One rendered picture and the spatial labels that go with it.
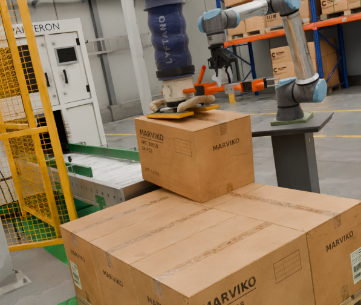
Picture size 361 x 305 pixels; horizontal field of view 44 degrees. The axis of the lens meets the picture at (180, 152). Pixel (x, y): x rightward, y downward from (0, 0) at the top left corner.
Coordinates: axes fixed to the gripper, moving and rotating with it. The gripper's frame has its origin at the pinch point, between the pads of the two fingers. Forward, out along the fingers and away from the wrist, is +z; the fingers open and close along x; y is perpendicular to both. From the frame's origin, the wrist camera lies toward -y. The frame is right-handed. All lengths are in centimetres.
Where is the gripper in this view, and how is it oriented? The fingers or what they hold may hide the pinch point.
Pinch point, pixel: (225, 83)
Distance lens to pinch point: 228.2
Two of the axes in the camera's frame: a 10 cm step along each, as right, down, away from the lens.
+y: -5.7, -0.6, 8.2
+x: -8.0, 2.5, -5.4
